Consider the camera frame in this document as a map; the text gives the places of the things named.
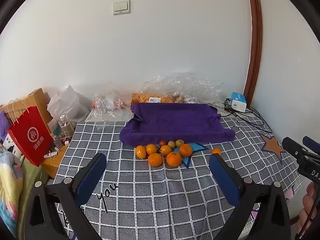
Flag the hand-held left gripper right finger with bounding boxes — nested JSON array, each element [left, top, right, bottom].
[[209, 153, 292, 240]]

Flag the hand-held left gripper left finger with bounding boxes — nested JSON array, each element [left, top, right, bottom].
[[25, 152, 107, 240]]

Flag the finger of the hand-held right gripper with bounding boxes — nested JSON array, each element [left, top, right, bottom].
[[282, 137, 310, 161], [302, 136, 320, 154]]

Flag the large mandarin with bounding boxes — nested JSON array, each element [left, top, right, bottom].
[[148, 153, 163, 167], [166, 152, 182, 167], [179, 143, 193, 157]]

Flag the oval small orange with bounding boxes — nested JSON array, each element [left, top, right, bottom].
[[135, 145, 147, 159]]

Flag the purple towel covered tray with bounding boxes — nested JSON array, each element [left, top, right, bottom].
[[119, 103, 236, 147]]

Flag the person's right hand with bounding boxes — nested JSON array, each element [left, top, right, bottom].
[[291, 182, 320, 236]]

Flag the wooden side table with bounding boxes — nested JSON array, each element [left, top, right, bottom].
[[41, 144, 68, 179]]

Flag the clear plastic bottle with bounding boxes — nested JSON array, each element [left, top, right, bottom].
[[58, 114, 74, 138]]

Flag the checkered tablecloth with stars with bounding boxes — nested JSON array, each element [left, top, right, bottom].
[[54, 110, 304, 240]]

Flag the white and blue box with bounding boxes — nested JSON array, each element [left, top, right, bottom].
[[230, 92, 247, 112]]

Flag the red paper bag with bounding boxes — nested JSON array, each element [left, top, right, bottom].
[[7, 99, 54, 168]]

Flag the small clear plastic bag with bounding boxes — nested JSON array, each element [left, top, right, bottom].
[[92, 89, 133, 121]]

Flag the white plastic bag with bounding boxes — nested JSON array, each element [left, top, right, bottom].
[[47, 85, 92, 123]]

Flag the colourful printed blanket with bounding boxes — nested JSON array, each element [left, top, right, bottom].
[[0, 142, 25, 236]]

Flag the pile of bagged oranges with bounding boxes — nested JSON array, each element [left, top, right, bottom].
[[132, 92, 182, 104]]

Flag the large clear plastic bag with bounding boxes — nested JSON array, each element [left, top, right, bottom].
[[131, 72, 224, 105]]

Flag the black cables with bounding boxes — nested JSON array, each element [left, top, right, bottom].
[[222, 97, 273, 134]]

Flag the brown wooden door frame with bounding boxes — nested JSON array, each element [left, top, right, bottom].
[[244, 0, 264, 103]]

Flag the white light switch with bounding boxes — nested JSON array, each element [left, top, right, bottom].
[[112, 0, 131, 16]]

